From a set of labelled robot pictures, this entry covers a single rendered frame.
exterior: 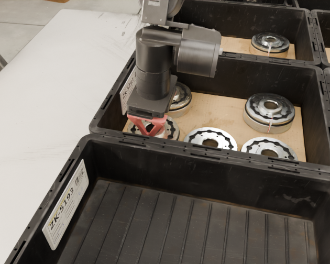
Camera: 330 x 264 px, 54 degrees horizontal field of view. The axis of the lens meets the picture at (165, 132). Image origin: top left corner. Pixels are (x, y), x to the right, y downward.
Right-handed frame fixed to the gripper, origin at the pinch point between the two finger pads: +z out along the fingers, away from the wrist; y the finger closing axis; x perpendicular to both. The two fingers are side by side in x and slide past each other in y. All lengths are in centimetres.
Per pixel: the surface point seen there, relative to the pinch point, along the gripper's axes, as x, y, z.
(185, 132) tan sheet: -6.1, 4.1, 4.1
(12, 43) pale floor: 160, 154, 107
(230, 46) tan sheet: -11.4, 42.4, 5.8
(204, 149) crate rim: -10.8, -8.7, -7.0
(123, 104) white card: 7.0, 3.8, -0.3
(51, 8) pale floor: 164, 225, 111
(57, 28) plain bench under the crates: 57, 64, 25
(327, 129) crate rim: -29.6, 0.8, -7.8
